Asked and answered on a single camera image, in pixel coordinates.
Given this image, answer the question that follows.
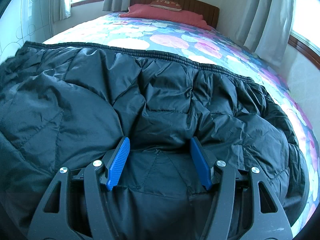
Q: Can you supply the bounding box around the black quilted down jacket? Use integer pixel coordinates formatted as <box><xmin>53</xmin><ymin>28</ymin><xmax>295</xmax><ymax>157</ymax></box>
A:
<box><xmin>1</xmin><ymin>42</ymin><xmax>309</xmax><ymax>239</ymax></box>

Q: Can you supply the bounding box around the colourful dotted bed sheet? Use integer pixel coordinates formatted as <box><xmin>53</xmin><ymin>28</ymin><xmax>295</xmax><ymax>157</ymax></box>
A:
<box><xmin>45</xmin><ymin>12</ymin><xmax>319</xmax><ymax>236</ymax></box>

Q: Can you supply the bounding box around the red pillow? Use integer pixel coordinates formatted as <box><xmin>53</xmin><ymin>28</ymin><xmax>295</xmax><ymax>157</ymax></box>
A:
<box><xmin>119</xmin><ymin>4</ymin><xmax>212</xmax><ymax>30</ymax></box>

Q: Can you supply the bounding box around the grey curtain right of bed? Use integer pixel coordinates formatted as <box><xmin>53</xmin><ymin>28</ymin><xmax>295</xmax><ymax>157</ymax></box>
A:
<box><xmin>235</xmin><ymin>0</ymin><xmax>295</xmax><ymax>66</ymax></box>

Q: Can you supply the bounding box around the dark wooden headboard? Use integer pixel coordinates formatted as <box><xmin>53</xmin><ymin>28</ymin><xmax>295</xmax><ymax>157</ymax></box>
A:
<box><xmin>130</xmin><ymin>0</ymin><xmax>220</xmax><ymax>29</ymax></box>

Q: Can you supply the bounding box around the right window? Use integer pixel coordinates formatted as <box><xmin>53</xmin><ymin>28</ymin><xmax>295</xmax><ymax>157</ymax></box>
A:
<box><xmin>288</xmin><ymin>0</ymin><xmax>319</xmax><ymax>68</ymax></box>

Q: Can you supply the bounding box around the frosted glass wardrobe door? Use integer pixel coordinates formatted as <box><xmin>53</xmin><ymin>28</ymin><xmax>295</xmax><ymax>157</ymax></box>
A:
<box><xmin>1</xmin><ymin>0</ymin><xmax>52</xmax><ymax>62</ymax></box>

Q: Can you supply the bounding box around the brown embroidered cushion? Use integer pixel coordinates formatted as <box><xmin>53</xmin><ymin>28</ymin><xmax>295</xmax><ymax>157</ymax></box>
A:
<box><xmin>150</xmin><ymin>0</ymin><xmax>182</xmax><ymax>11</ymax></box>

